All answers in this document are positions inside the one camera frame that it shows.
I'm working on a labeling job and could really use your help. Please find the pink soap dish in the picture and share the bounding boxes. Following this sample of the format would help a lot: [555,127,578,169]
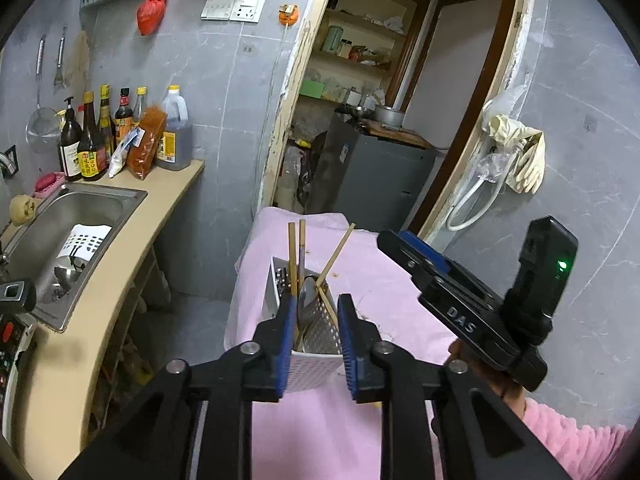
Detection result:
[34,172,67,197]

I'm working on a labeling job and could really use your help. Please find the red plastic bag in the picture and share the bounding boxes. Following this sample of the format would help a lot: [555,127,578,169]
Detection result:
[137,0,173,36]

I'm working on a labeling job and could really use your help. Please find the stainless steel sink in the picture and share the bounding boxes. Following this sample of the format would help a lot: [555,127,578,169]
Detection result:
[0,182,148,333]

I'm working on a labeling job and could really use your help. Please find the white perforated utensil holder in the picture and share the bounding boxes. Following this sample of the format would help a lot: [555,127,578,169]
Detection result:
[267,255,351,393]

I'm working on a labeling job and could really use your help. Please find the pink tablecloth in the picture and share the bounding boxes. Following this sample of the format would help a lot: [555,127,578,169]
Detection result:
[224,206,481,480]

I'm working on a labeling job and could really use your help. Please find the wooden shelf unit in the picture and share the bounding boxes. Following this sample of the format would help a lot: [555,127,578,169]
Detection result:
[300,0,416,106]

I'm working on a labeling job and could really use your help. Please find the white cable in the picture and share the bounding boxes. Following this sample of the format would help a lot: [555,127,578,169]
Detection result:
[266,25,289,148]

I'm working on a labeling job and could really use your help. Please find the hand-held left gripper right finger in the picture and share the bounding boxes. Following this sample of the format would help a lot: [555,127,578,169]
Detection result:
[337,292,571,480]

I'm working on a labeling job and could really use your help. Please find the red chili powder bag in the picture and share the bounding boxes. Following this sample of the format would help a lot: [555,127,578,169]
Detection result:
[126,105,167,181]

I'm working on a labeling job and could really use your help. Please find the dark sauce bottle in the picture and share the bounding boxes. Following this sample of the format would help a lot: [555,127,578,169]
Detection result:
[77,91,108,181]
[97,85,117,161]
[115,88,133,143]

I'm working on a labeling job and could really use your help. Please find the clear yellow capped bottle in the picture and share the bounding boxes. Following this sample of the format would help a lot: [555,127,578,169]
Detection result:
[132,86,149,126]

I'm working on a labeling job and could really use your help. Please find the wall switch and socket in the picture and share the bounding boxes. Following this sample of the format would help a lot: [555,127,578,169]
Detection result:
[201,0,266,22]

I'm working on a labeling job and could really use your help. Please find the white hose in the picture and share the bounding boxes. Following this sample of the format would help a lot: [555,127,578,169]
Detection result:
[445,145,516,232]

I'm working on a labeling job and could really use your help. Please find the grey cabinet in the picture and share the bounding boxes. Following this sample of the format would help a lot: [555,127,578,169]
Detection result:
[306,112,438,233]

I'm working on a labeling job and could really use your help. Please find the metal strainer ladle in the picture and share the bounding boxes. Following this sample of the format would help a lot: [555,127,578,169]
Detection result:
[25,35,60,153]

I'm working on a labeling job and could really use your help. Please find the black handled pan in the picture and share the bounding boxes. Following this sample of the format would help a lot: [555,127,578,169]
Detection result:
[0,280,37,313]

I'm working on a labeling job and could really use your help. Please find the dark pump bottle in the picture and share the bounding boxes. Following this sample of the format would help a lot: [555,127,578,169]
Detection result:
[57,96,83,182]

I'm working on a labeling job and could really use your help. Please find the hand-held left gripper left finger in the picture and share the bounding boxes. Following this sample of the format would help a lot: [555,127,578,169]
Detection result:
[60,294,300,480]

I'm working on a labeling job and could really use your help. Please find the metal pot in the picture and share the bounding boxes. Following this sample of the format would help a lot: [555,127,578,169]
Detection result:
[372,105,405,128]

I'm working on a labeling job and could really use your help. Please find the beige loofah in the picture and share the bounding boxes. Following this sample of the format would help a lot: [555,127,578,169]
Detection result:
[70,30,92,91]

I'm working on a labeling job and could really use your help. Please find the beige kitchen counter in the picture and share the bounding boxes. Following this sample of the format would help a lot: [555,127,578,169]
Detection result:
[0,160,206,480]

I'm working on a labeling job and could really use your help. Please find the beige scrubber ball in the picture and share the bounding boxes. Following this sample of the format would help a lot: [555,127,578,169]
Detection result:
[10,195,38,226]

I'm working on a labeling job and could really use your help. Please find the white seasoning packet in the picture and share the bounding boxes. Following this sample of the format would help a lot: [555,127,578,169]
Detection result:
[109,127,141,178]

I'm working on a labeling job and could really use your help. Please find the wooden board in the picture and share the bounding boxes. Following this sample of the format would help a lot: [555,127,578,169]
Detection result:
[362,120,436,150]

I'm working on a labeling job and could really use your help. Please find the white perforated sink insert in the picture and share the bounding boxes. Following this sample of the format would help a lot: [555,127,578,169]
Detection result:
[60,224,112,263]

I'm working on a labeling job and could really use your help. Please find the large oil jug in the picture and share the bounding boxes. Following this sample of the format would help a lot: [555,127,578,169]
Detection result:
[155,85,193,170]

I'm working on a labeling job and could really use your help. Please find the silver spoon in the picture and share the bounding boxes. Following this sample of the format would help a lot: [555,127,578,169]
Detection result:
[297,276,321,346]

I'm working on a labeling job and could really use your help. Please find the wooden door frame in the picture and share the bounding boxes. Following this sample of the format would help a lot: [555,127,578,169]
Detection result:
[260,0,536,241]

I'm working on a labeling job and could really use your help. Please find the person's right hand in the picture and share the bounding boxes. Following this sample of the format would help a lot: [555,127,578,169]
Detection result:
[447,339,529,420]

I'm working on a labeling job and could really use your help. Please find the cream rubber gloves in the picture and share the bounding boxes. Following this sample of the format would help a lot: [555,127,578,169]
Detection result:
[487,114,546,195]

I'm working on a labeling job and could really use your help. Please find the induction cooker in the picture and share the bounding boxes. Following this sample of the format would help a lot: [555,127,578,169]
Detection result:
[0,310,38,411]

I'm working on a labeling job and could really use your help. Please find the metal spatula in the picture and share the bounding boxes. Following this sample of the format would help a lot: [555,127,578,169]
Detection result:
[54,27,68,86]

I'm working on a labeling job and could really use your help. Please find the black wall socket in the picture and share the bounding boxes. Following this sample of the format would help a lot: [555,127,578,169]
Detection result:
[0,145,20,178]

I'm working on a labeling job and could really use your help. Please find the clear plastic bag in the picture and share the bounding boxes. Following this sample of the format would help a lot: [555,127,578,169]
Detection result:
[475,85,526,181]

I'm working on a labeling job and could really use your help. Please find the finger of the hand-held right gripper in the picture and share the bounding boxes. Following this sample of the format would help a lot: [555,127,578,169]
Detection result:
[399,231,453,275]
[376,230,442,292]

